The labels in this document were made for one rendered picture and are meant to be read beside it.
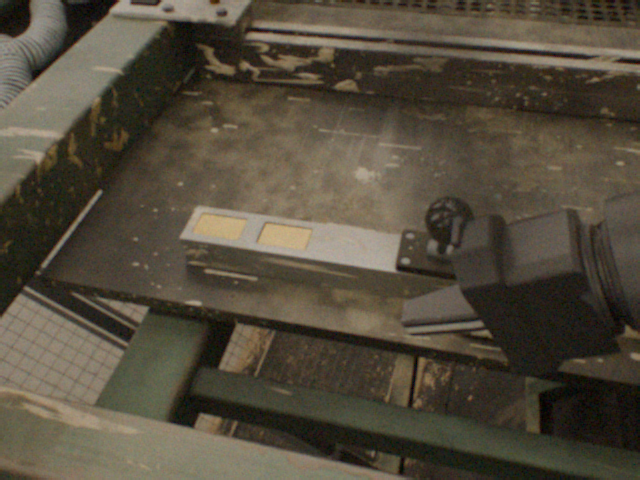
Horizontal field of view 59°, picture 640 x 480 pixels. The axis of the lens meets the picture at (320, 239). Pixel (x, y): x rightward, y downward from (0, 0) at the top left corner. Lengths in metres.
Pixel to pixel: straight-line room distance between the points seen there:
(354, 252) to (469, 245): 0.24
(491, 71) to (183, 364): 0.54
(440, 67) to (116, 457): 0.61
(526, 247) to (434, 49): 0.52
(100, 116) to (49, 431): 0.38
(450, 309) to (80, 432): 0.29
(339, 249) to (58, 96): 0.38
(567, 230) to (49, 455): 0.38
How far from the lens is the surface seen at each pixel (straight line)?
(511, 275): 0.33
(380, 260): 0.55
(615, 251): 0.32
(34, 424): 0.50
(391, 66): 0.82
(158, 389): 0.58
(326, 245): 0.56
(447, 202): 0.43
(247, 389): 0.58
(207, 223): 0.60
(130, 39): 0.83
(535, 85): 0.83
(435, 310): 0.38
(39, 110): 0.73
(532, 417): 2.20
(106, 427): 0.47
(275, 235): 0.57
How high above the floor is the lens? 1.71
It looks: 18 degrees down
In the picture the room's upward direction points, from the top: 55 degrees counter-clockwise
